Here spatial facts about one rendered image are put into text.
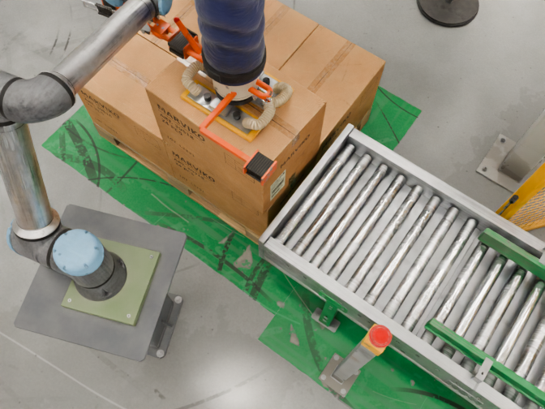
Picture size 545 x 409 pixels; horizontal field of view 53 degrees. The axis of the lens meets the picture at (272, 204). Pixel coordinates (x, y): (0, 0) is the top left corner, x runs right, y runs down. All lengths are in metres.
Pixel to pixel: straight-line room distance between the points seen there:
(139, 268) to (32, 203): 0.48
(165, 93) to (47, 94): 0.77
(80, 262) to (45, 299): 0.36
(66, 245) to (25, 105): 0.55
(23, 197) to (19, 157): 0.16
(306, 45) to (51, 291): 1.66
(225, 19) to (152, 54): 1.21
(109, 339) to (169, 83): 1.00
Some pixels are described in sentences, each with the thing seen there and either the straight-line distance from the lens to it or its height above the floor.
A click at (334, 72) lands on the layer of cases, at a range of 2.77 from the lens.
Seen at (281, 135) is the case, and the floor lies 0.94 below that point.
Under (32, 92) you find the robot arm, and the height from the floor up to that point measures 1.57.
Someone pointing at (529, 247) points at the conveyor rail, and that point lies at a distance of 2.53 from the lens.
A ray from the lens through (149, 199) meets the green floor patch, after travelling 3.06.
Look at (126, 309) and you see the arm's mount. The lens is 2.06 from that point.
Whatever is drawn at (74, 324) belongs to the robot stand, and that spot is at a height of 0.75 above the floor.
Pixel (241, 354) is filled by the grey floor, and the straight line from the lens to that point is 2.77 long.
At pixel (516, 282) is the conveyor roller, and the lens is 2.49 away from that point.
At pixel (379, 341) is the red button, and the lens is 1.75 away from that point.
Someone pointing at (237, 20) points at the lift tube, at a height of 1.47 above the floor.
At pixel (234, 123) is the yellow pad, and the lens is 2.08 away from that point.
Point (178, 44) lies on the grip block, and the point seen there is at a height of 1.09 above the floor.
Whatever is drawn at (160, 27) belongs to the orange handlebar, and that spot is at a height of 1.09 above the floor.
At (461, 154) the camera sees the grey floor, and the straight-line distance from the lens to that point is 3.32.
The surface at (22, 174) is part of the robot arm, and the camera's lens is 1.77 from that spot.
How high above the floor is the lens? 2.74
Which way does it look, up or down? 66 degrees down
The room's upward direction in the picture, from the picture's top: 1 degrees clockwise
